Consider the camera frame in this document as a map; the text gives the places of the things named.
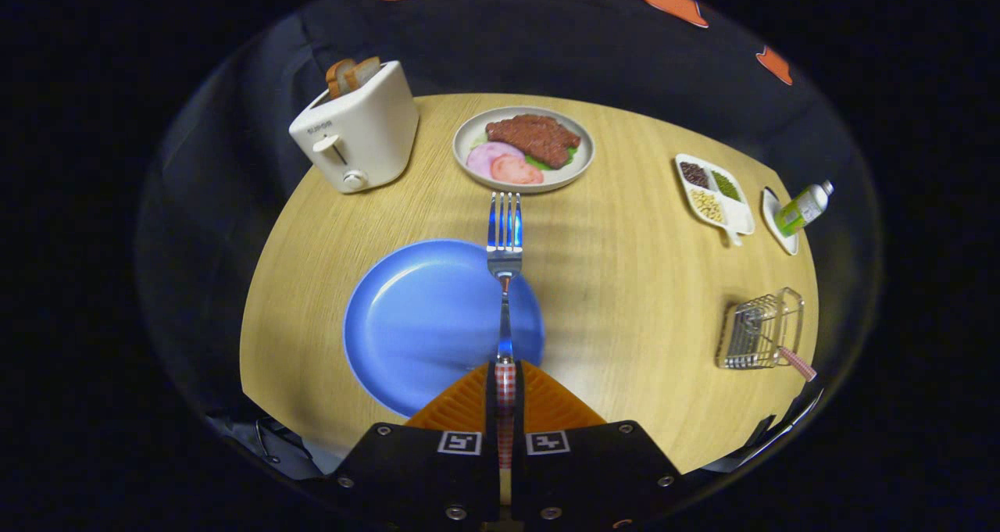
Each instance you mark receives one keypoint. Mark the salmon pink ham slice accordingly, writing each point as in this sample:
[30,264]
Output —
[516,173]

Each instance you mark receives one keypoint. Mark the green lettuce leaf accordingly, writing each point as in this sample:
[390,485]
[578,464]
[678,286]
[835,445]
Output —
[535,162]

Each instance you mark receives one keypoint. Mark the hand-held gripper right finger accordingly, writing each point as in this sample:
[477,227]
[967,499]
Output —
[521,407]

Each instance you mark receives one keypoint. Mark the small white oblong dish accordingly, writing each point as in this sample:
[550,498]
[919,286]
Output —
[769,204]

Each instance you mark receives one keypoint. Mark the pile of yellow soybeans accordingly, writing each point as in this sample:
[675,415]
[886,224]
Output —
[707,205]

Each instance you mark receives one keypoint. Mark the white divided dish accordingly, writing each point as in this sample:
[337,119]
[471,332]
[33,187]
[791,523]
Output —
[736,239]

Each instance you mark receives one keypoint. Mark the white toaster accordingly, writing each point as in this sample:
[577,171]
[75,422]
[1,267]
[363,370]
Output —
[375,126]

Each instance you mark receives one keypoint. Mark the pale pink ham slice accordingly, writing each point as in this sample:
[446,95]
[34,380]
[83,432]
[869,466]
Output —
[484,157]

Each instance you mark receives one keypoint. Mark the green bottle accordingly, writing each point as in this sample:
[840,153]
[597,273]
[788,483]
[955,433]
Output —
[798,210]

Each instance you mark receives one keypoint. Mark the blue round plate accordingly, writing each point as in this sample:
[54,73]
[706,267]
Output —
[422,321]

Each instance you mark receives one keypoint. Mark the grey cloth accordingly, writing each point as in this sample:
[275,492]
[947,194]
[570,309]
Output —
[297,454]

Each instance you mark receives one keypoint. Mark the grey round plate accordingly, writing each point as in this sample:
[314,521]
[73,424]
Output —
[469,130]

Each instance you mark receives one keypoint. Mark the pile of green beans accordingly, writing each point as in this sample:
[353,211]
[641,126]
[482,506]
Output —
[726,185]

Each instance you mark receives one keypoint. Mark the brown steak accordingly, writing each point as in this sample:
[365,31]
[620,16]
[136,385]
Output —
[535,137]

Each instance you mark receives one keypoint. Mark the pile of white rice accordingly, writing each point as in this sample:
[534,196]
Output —
[738,217]

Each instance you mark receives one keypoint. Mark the toasted bread slice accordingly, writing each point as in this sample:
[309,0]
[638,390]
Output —
[339,79]
[366,71]

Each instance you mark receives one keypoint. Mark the pile of dark red beans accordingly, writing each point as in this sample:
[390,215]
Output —
[694,174]

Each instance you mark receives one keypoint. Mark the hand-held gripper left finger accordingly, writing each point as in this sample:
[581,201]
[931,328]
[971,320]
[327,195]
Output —
[491,415]

